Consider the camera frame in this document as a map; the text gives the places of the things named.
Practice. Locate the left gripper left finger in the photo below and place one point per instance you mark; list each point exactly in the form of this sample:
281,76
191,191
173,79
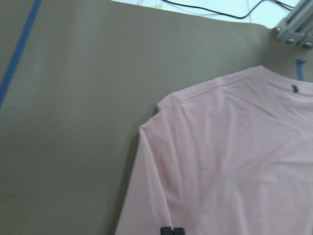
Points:
166,231

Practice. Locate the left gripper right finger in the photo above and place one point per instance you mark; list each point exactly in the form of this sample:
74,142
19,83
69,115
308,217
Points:
178,231

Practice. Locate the pink snoopy t-shirt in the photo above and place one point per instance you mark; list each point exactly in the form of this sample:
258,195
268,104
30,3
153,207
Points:
229,156

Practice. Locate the aluminium frame post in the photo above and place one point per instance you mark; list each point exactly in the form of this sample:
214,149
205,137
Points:
297,27

